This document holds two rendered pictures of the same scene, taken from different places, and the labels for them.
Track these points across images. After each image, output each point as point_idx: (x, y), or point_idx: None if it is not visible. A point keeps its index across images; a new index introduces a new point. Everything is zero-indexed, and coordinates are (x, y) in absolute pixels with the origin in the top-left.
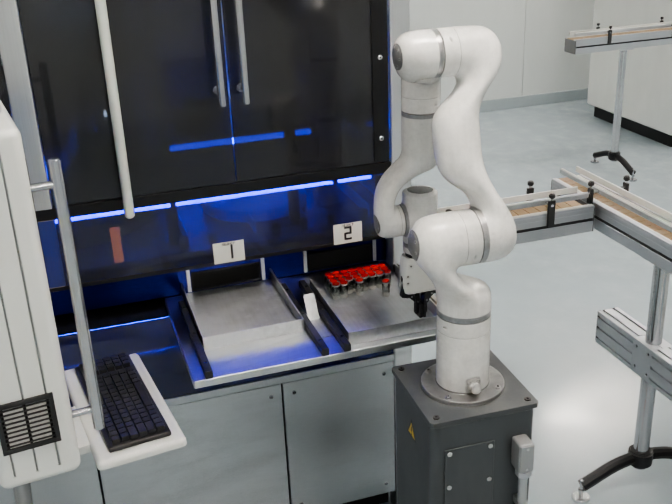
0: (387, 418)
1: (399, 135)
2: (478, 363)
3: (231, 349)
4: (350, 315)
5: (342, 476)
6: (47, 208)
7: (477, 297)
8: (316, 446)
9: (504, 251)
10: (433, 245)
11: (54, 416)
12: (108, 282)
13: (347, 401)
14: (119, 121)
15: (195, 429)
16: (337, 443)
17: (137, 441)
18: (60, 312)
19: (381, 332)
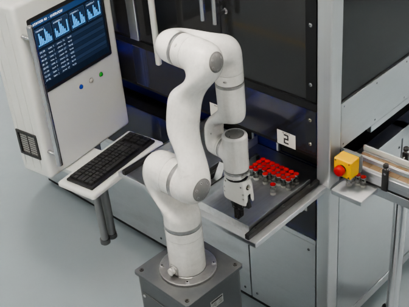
0: (310, 281)
1: (322, 88)
2: (174, 258)
3: None
4: None
5: (281, 296)
6: (136, 39)
7: (168, 217)
8: (266, 265)
9: (180, 200)
10: (143, 169)
11: (36, 147)
12: (162, 95)
13: (285, 250)
14: (150, 7)
15: None
16: (278, 273)
17: (77, 183)
18: (156, 98)
19: (211, 210)
